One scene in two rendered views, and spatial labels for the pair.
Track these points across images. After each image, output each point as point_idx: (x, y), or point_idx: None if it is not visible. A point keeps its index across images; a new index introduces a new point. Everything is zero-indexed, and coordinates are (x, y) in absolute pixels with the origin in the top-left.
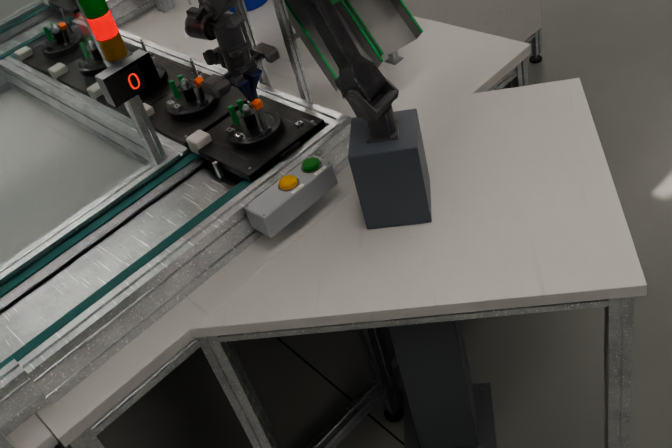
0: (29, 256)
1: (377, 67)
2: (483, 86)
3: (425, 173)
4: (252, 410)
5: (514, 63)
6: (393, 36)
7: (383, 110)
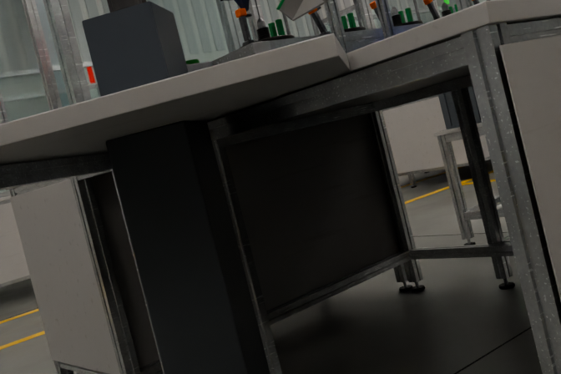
0: None
1: (323, 0)
2: (368, 50)
3: (127, 72)
4: (134, 260)
5: (440, 30)
6: None
7: None
